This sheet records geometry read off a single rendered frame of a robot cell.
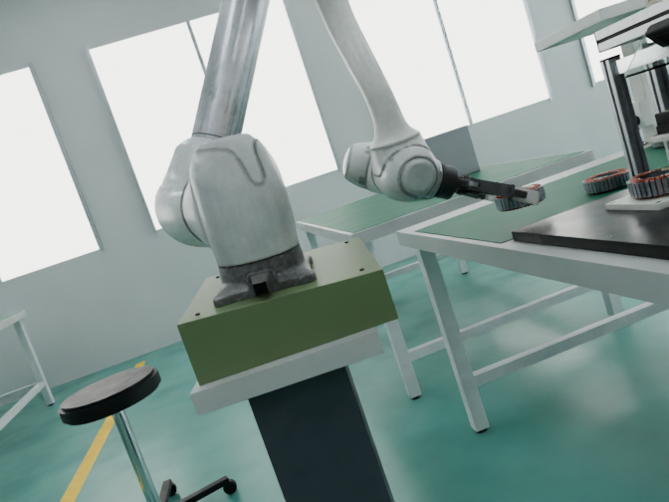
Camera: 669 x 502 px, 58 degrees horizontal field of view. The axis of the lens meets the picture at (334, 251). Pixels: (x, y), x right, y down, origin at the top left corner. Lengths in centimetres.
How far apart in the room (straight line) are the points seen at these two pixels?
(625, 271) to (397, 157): 43
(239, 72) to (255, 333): 57
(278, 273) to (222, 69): 47
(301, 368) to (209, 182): 34
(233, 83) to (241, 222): 37
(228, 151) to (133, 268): 456
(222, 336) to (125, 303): 462
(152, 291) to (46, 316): 91
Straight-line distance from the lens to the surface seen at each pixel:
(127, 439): 228
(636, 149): 147
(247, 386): 101
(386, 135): 116
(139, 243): 554
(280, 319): 100
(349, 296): 100
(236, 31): 134
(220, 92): 129
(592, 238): 110
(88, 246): 561
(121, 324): 565
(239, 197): 103
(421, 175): 111
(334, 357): 99
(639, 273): 95
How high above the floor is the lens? 102
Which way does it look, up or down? 7 degrees down
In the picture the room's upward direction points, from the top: 19 degrees counter-clockwise
